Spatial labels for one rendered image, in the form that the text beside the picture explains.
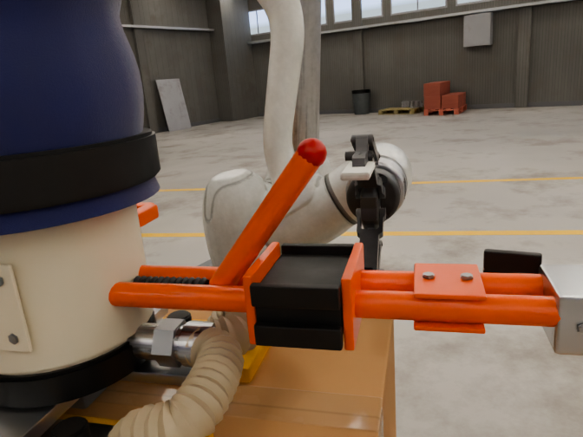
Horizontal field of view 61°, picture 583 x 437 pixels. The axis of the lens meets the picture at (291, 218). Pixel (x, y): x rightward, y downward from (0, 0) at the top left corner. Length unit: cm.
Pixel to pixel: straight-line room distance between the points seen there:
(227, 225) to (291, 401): 64
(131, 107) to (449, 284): 29
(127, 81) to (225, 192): 68
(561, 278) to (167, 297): 31
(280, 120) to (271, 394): 52
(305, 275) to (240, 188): 70
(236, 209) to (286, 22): 40
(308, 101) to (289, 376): 75
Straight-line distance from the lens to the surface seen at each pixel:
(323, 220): 82
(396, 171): 73
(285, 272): 41
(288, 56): 91
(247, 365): 53
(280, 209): 39
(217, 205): 109
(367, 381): 53
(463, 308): 38
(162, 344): 47
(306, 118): 116
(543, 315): 38
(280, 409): 50
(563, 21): 1446
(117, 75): 43
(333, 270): 41
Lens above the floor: 124
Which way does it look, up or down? 16 degrees down
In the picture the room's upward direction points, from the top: 5 degrees counter-clockwise
